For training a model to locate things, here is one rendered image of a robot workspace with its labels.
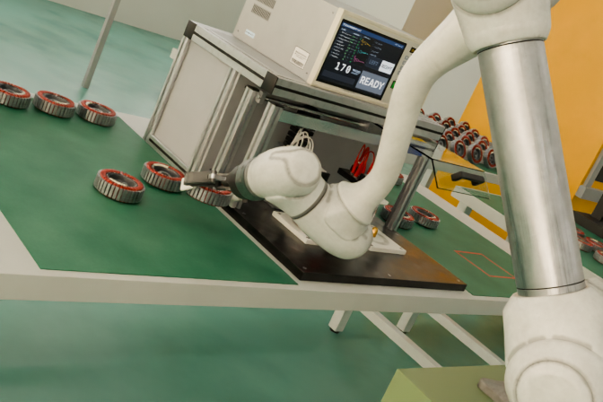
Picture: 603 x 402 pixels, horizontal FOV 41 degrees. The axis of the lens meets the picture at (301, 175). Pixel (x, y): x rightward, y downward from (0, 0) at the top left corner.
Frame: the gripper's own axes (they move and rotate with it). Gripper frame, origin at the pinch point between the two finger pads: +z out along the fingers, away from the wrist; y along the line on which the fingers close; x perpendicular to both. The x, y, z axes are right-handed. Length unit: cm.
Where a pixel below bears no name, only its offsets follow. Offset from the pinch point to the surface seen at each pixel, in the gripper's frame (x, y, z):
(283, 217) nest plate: 0.4, -26.1, 9.0
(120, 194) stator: 5.2, 19.5, 2.9
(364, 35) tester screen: -48, -33, -7
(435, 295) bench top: 14, -66, -7
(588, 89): -164, -337, 170
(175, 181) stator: -2.9, 2.6, 14.2
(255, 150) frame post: -12.9, -11.7, 2.6
